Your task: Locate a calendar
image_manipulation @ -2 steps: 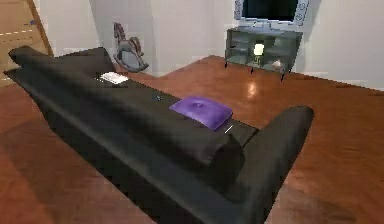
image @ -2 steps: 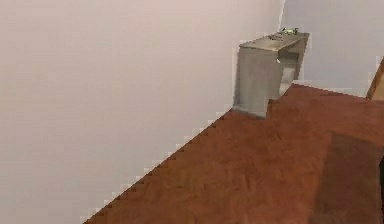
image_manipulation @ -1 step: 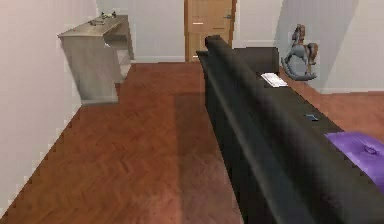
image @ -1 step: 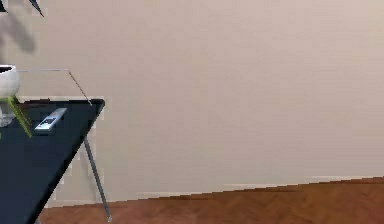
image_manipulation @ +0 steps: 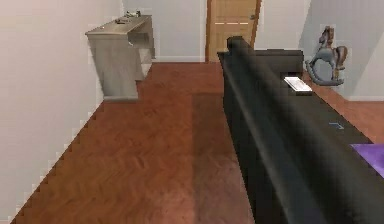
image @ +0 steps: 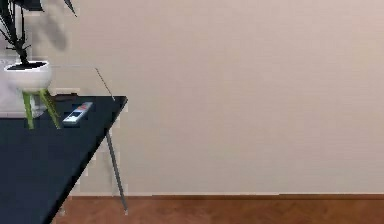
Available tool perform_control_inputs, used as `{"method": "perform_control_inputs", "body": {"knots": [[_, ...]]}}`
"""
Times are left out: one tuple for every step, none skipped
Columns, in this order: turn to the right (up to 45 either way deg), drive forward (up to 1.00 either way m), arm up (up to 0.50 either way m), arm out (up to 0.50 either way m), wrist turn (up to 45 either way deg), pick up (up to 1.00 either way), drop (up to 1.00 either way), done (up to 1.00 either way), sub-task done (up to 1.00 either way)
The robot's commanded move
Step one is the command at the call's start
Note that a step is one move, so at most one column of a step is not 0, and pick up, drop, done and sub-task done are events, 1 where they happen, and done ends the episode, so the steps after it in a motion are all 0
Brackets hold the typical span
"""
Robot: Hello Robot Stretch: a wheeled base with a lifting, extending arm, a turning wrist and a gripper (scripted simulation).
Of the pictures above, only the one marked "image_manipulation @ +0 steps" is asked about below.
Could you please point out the small blue thin object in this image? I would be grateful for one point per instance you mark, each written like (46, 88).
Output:
(337, 125)

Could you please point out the wooden room door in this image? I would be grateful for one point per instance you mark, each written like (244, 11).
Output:
(230, 36)

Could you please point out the small dark flat object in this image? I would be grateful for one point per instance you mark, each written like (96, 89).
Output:
(122, 21)

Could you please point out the grey brown rocking horse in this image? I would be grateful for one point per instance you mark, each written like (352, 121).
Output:
(328, 53)

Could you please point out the purple cushion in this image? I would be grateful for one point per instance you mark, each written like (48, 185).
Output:
(371, 155)

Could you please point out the white flat remote control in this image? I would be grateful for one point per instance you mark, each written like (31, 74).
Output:
(298, 84)

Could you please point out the grey desk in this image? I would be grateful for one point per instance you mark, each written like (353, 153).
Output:
(116, 60)

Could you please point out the small grey green object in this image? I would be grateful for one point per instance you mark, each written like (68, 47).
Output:
(133, 14)

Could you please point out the black sofa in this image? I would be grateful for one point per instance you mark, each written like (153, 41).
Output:
(286, 156)

